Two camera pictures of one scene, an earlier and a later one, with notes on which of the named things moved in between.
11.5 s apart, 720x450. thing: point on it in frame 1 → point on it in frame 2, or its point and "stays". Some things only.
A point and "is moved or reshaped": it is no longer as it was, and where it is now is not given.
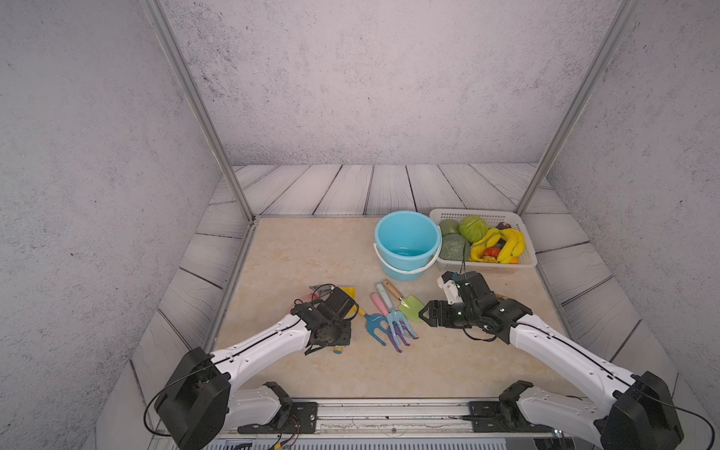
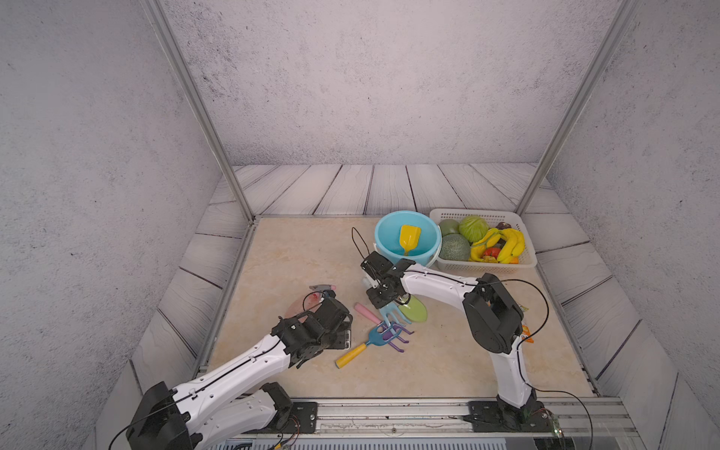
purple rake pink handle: (391, 335) is moved or reshaped
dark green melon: (454, 247) stays
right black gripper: (440, 314) → (375, 302)
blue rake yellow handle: (373, 322) → (380, 335)
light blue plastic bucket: (406, 244) stays
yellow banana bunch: (514, 245) stays
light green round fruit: (449, 226) stays
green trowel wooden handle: (410, 306) stays
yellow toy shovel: (352, 310) → (409, 237)
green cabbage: (472, 228) stays
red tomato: (492, 251) stays
